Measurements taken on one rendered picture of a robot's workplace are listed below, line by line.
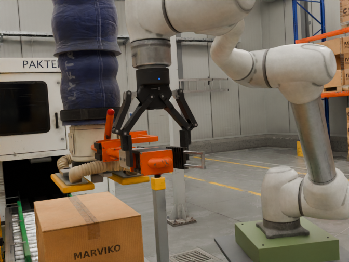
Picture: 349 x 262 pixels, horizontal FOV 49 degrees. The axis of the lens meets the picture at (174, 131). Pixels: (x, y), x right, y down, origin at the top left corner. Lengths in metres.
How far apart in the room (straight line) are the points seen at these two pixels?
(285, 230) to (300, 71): 0.73
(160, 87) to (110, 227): 0.90
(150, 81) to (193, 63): 11.28
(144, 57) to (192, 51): 11.31
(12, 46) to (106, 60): 9.25
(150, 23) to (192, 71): 11.24
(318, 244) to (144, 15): 1.17
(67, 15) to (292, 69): 0.75
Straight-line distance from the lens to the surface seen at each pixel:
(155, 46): 0.85
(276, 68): 1.26
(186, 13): 0.79
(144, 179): 1.33
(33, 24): 10.75
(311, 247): 1.66
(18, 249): 2.84
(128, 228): 1.68
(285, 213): 1.68
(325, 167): 1.51
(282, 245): 1.62
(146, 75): 0.85
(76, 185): 1.28
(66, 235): 1.63
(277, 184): 1.65
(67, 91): 1.37
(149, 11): 0.84
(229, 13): 0.77
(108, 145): 1.15
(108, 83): 1.37
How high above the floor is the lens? 1.38
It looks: 3 degrees down
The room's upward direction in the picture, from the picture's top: 4 degrees counter-clockwise
